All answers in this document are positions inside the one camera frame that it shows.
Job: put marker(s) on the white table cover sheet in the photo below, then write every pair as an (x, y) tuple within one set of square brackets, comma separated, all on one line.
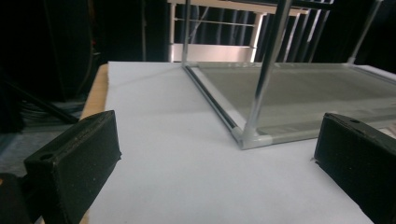
[(171, 140)]

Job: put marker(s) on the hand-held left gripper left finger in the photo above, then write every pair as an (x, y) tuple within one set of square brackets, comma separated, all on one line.
[(74, 161)]

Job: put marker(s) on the white metal frame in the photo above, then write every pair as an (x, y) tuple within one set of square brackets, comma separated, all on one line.
[(211, 53)]

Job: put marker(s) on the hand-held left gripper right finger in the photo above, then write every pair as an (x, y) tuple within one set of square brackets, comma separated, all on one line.
[(358, 155)]

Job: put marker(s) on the metal shoe rack grey shelf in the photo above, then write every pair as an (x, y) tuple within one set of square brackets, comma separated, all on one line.
[(311, 93)]

